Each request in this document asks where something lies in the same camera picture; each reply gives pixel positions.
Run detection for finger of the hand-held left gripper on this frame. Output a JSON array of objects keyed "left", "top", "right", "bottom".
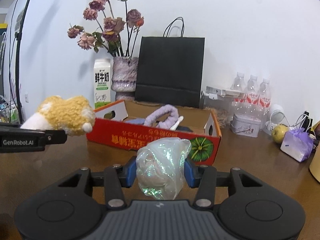
[
  {"left": 0, "top": 124, "right": 45, "bottom": 132},
  {"left": 44, "top": 129, "right": 68, "bottom": 146}
]

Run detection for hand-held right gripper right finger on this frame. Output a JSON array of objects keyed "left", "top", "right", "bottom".
[{"left": 184, "top": 158, "right": 262, "bottom": 207}]

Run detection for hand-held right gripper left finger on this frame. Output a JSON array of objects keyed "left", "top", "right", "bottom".
[{"left": 58, "top": 156, "right": 138, "bottom": 210}]

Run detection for yellow white plush toy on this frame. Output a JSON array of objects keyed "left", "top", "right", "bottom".
[{"left": 20, "top": 95, "right": 96, "bottom": 137}]

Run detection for iridescent plastic bag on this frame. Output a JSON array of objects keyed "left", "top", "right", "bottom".
[{"left": 136, "top": 137, "right": 192, "bottom": 200}]

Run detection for red cardboard box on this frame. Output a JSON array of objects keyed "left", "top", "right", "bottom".
[{"left": 86, "top": 99, "right": 222, "bottom": 165}]

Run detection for purple fluffy headband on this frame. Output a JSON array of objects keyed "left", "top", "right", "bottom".
[{"left": 144, "top": 104, "right": 179, "bottom": 130}]

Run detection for dark cluttered shelf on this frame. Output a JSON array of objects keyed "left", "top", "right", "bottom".
[{"left": 0, "top": 94, "right": 19, "bottom": 125}]

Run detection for black lamp stand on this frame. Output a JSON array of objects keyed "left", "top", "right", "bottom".
[{"left": 14, "top": 0, "right": 40, "bottom": 125}]

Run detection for white green milk carton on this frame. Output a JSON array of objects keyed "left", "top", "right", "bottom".
[{"left": 93, "top": 58, "right": 112, "bottom": 109}]

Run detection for grey printed tin box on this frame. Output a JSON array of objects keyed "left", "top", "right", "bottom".
[{"left": 229, "top": 113, "right": 262, "bottom": 138}]

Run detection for clear lidded storage container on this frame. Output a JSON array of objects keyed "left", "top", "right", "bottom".
[{"left": 202, "top": 85, "right": 247, "bottom": 128}]

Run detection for purple marbled vase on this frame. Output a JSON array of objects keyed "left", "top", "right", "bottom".
[{"left": 111, "top": 56, "right": 139, "bottom": 102}]

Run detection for yellow green pear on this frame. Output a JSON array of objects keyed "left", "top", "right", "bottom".
[{"left": 272, "top": 124, "right": 289, "bottom": 144}]

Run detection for small white fan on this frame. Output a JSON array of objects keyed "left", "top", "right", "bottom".
[{"left": 265, "top": 104, "right": 285, "bottom": 130}]

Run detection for black paper bag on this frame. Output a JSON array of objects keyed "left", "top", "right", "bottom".
[{"left": 134, "top": 17, "right": 205, "bottom": 109}]

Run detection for purple tissue pack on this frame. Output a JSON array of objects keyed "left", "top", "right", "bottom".
[{"left": 280, "top": 127, "right": 314, "bottom": 162}]

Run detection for dried pink roses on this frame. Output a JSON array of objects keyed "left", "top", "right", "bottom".
[{"left": 67, "top": 0, "right": 145, "bottom": 58}]

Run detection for black white charger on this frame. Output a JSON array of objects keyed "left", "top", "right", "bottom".
[{"left": 300, "top": 111, "right": 310, "bottom": 133}]

